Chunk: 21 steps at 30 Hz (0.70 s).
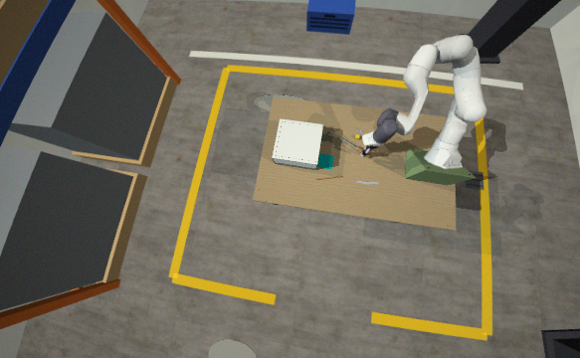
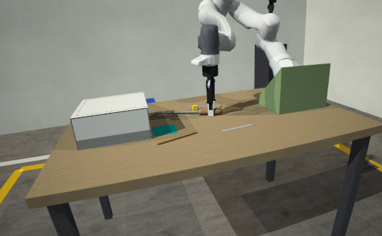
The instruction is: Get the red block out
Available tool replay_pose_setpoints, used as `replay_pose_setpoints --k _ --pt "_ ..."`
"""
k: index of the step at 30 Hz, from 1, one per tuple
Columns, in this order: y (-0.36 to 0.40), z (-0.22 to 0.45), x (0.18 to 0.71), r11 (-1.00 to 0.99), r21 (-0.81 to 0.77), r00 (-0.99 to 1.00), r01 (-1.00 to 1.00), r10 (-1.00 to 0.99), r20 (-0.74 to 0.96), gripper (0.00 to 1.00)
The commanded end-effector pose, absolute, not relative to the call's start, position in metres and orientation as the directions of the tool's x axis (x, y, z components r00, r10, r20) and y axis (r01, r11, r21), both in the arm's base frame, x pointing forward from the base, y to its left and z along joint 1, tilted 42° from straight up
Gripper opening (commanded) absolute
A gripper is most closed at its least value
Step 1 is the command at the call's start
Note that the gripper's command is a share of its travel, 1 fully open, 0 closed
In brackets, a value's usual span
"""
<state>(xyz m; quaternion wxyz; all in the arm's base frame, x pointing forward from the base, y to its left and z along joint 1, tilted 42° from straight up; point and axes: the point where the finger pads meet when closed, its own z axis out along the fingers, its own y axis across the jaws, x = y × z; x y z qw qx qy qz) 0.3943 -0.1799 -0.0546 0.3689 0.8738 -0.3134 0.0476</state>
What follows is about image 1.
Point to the wooden handle with grey metal rod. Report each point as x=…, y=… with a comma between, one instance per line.
x=357, y=149

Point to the teal square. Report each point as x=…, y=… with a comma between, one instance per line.
x=325, y=161

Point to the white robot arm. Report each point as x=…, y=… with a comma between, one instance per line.
x=468, y=104

